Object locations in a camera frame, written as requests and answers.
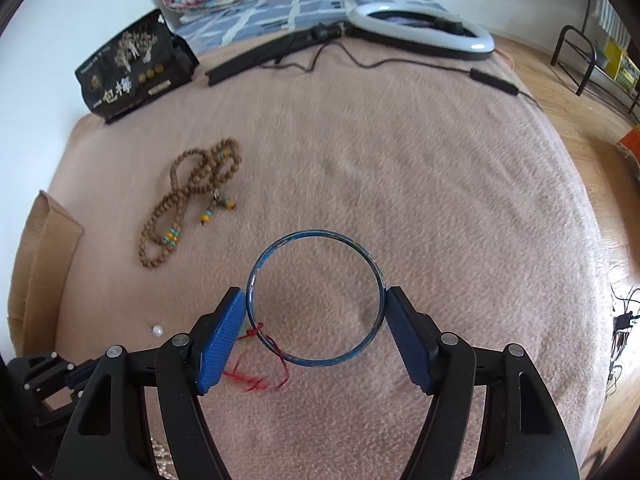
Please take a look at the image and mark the brown wooden bead necklace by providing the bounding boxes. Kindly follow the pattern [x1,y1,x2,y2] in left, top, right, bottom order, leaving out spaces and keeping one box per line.
[138,140,242,270]

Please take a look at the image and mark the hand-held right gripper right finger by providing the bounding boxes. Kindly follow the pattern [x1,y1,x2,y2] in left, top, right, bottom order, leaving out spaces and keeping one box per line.
[385,286,581,480]

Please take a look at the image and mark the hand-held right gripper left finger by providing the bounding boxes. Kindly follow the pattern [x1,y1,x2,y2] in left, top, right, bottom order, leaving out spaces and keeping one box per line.
[52,286,247,480]

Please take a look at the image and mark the black metal shoe rack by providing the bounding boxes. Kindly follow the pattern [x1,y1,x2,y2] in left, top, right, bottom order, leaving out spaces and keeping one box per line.
[550,24,640,126]

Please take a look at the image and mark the blue checked bed sheet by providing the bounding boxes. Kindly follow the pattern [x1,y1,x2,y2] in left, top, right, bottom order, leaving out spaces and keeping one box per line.
[172,0,436,56]

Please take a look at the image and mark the pink blanket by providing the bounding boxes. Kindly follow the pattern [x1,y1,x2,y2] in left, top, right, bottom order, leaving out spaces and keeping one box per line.
[10,35,618,480]

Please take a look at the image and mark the black folded tripod stand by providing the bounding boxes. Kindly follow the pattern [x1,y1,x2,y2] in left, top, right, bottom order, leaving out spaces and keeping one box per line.
[205,24,351,88]

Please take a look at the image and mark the cardboard box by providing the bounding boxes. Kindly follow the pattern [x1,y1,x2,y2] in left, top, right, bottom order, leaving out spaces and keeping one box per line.
[7,190,85,356]

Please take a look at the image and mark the black snack bag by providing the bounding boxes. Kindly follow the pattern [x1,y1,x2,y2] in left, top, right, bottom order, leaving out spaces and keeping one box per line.
[74,9,200,125]

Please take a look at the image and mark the black floor cables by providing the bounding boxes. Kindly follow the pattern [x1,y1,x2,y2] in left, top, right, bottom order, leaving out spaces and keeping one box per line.
[607,285,640,401]

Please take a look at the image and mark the white pearl necklace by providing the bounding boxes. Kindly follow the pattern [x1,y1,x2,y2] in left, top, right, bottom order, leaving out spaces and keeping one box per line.
[149,437,173,480]

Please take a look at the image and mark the striped towel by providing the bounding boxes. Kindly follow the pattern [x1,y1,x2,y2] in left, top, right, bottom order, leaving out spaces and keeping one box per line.
[592,0,632,48]

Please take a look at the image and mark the blue bangle with red string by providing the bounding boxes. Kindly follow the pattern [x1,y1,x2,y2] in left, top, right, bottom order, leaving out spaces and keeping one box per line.
[222,230,387,393]

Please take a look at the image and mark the yellow box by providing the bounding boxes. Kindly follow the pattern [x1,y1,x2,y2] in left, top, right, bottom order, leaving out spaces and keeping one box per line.
[602,40,640,93]

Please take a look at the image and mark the black cable with remote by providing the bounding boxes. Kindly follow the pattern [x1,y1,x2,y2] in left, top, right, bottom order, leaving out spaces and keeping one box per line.
[270,40,543,108]

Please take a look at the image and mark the orange object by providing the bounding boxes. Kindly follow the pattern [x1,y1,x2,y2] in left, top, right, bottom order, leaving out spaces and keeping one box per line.
[617,127,640,181]

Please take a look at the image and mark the white ring light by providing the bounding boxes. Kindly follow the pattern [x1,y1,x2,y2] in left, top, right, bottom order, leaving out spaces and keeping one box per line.
[346,2,496,57]

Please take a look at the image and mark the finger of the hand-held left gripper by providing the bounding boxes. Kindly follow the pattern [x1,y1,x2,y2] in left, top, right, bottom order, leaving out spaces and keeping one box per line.
[7,352,103,428]

